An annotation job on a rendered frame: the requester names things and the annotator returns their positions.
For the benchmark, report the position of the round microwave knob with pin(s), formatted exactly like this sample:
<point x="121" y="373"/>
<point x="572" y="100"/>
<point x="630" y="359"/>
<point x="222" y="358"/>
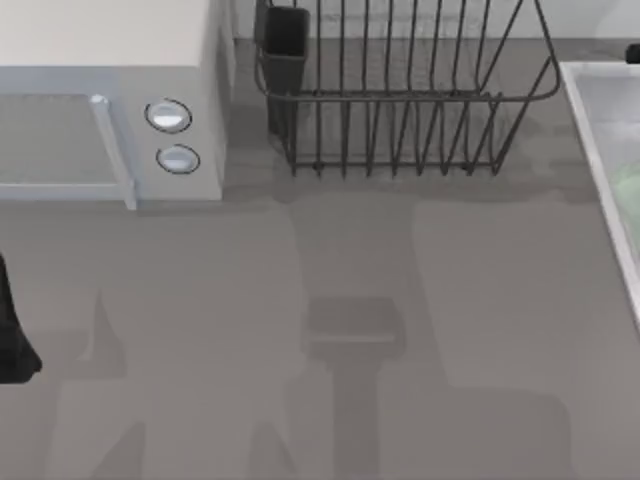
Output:
<point x="168" y="116"/>
<point x="178" y="159"/>

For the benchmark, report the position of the black cutlery holder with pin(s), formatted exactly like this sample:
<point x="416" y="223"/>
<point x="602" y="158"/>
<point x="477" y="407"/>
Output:
<point x="284" y="55"/>

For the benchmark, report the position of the microwave oven door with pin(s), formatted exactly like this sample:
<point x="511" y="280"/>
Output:
<point x="50" y="145"/>

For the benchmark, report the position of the pale microwave oven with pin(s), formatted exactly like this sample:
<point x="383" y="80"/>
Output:
<point x="100" y="35"/>

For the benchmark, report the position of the pale green item in sink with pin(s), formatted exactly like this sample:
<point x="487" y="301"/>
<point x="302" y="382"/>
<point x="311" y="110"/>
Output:
<point x="629" y="182"/>

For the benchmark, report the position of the black tap part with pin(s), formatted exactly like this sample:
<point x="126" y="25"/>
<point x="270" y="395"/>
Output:
<point x="634" y="53"/>

